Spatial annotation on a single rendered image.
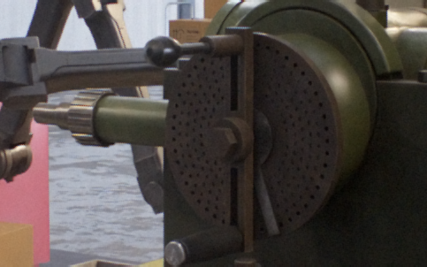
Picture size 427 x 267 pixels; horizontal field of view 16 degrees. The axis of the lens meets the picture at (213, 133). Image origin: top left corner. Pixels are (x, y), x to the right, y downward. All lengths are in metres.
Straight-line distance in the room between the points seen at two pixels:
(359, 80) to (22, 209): 4.51
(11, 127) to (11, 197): 2.96
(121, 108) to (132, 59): 0.88
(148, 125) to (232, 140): 0.15
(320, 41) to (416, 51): 0.10
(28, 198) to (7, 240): 0.77
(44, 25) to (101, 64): 0.47
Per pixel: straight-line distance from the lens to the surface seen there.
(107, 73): 2.32
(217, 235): 1.30
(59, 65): 2.31
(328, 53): 1.36
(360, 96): 1.36
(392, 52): 1.37
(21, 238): 5.15
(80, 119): 1.48
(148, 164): 2.68
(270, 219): 1.33
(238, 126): 1.30
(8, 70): 2.30
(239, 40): 1.31
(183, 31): 10.23
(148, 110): 1.44
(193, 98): 1.37
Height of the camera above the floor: 1.34
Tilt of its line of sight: 7 degrees down
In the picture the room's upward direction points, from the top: straight up
